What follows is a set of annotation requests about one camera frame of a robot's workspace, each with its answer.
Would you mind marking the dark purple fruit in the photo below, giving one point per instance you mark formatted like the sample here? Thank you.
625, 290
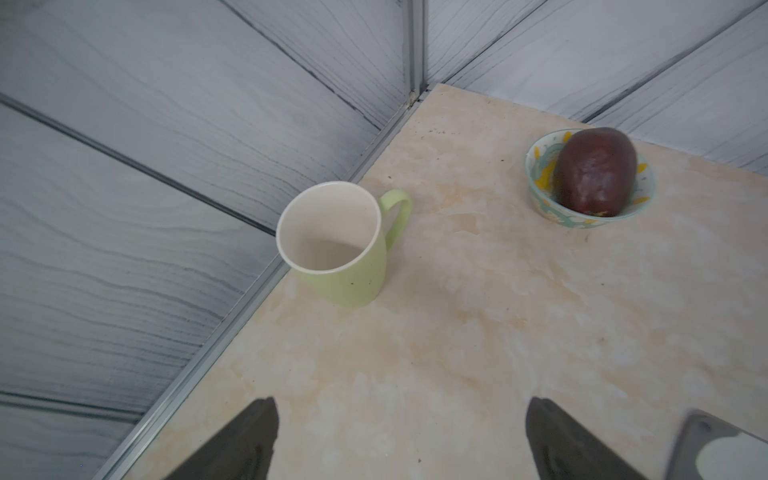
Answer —
595, 172

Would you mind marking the light green mug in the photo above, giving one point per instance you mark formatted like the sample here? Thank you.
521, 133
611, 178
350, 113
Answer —
337, 236

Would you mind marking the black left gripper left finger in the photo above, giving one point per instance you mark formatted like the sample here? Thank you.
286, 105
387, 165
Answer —
242, 449

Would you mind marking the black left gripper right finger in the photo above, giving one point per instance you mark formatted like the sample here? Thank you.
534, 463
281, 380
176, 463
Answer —
562, 448

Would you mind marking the small floral bowl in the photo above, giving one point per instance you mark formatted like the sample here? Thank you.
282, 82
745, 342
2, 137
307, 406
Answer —
539, 165

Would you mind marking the white grey-rimmed cutting board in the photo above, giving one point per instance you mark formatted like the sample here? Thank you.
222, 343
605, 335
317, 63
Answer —
708, 447

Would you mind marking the left metal corner post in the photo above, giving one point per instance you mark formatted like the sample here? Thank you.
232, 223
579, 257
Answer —
415, 23

